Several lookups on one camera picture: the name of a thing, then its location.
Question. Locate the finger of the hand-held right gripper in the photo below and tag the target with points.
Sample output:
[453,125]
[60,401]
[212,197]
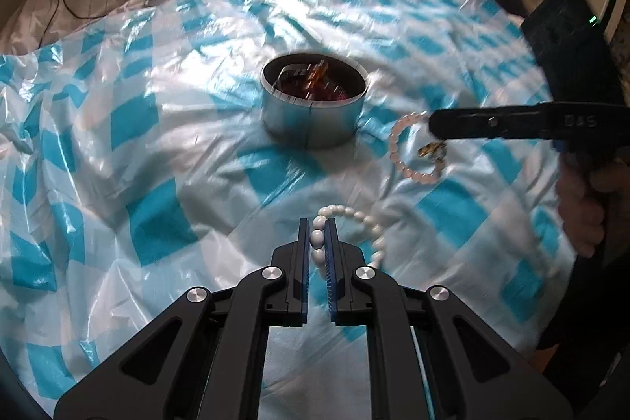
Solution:
[472,122]

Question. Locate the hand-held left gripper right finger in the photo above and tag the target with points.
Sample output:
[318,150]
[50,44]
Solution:
[332,275]

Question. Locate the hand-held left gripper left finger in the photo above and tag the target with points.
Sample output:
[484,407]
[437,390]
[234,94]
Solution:
[304,275]

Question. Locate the round metal tin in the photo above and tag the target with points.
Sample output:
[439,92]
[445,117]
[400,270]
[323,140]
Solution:
[315,125]

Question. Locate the person's right hand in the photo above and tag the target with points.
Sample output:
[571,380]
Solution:
[581,203]

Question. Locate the blue checkered plastic sheet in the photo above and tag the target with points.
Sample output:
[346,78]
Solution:
[147,154]

